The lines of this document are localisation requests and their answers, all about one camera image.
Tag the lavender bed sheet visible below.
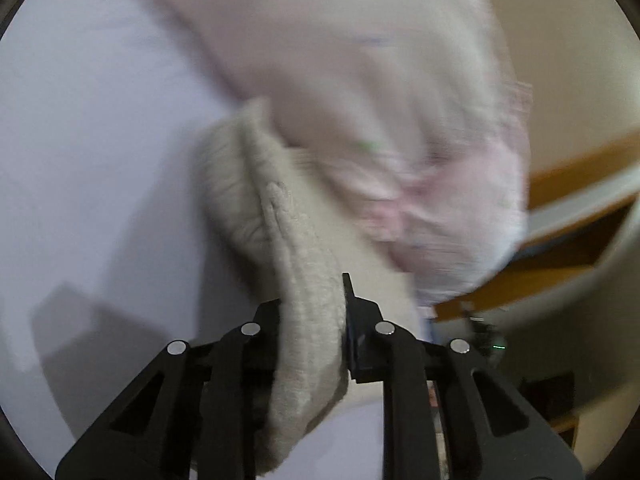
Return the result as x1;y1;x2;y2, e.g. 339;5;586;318
1;0;384;479

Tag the beige cable-knit sweater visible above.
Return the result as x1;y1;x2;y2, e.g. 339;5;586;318
196;99;422;474

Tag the wooden headboard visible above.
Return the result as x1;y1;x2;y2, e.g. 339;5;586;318
436;131;639;322

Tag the pink floral pillow left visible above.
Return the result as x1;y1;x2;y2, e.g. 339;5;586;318
160;0;529;306

